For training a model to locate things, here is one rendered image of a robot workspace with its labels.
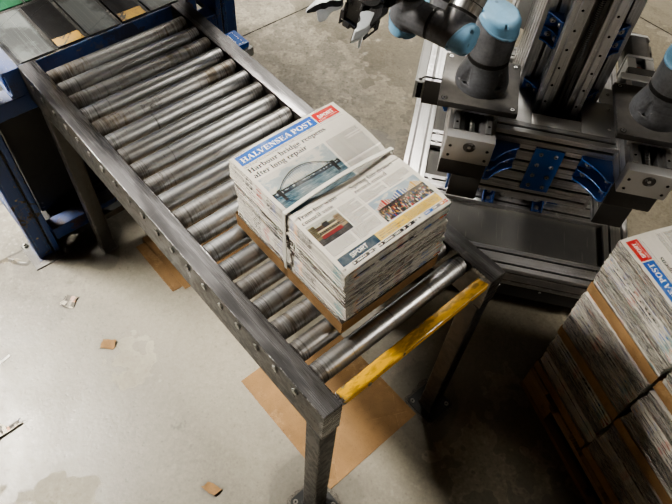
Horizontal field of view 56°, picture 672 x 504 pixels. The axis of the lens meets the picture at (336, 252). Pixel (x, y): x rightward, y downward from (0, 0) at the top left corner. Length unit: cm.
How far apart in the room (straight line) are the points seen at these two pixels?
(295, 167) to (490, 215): 122
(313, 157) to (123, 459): 121
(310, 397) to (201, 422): 90
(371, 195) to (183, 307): 122
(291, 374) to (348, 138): 51
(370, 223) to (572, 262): 123
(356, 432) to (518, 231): 92
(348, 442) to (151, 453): 62
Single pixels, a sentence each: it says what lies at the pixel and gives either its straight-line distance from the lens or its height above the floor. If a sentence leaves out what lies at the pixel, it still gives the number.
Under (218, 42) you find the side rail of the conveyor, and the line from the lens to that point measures 201.
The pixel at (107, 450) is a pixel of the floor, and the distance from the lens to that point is 216.
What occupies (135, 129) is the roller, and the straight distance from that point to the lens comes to 176.
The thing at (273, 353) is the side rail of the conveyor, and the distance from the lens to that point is 132.
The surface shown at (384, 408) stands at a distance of 214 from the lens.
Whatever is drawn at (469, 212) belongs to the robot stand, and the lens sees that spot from 237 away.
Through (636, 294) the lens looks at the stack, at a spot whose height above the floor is 76.
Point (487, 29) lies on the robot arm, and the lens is 175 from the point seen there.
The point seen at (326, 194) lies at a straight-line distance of 125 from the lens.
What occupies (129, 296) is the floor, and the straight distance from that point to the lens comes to 240.
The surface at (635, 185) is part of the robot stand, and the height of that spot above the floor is 72.
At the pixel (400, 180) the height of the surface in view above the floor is 103.
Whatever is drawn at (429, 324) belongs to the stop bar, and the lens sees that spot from 135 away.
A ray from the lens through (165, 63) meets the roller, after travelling 196.
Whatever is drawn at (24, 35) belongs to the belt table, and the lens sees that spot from 216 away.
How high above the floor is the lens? 198
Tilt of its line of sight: 54 degrees down
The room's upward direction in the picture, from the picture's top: 5 degrees clockwise
